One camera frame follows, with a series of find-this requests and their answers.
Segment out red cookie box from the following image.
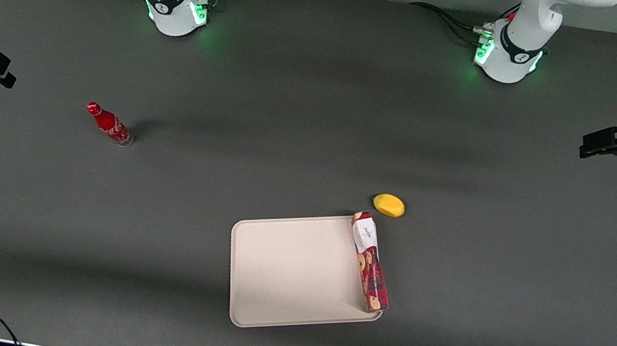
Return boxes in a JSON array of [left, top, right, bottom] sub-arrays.
[[337, 209, 405, 317]]

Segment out beige plastic tray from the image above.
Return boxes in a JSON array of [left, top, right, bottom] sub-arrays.
[[216, 196, 399, 346]]

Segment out red cola bottle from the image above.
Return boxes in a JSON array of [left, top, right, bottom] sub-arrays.
[[80, 101, 140, 149]]

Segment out yellow lemon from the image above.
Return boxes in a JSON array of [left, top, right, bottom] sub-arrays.
[[371, 192, 408, 220]]

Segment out black arm base cable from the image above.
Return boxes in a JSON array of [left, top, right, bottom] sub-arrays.
[[436, 15, 487, 48], [406, 0, 481, 33]]

